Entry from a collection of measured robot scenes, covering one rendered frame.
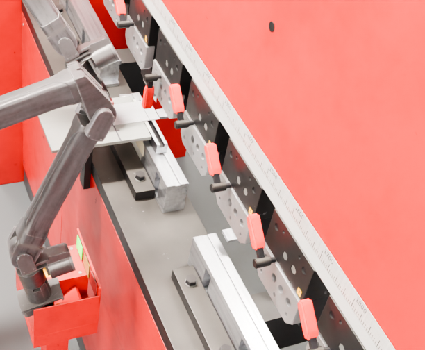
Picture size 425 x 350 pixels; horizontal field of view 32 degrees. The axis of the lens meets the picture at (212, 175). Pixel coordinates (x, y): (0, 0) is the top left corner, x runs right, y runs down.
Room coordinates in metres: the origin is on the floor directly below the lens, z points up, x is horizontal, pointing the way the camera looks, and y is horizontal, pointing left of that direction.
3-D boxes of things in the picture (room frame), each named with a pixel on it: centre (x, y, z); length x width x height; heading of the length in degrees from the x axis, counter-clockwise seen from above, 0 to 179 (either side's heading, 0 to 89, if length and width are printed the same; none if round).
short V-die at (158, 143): (1.56, 0.20, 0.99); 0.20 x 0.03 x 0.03; 31
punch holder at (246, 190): (1.09, -0.09, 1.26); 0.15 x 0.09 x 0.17; 31
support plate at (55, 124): (1.51, 0.34, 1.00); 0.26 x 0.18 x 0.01; 121
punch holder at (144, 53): (1.60, 0.22, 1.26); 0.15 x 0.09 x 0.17; 31
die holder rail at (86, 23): (2.05, 0.50, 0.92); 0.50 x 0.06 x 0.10; 31
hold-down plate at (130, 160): (1.52, 0.24, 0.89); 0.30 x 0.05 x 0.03; 31
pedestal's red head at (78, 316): (1.15, 0.32, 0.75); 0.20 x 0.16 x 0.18; 31
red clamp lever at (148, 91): (1.42, 0.18, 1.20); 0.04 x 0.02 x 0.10; 121
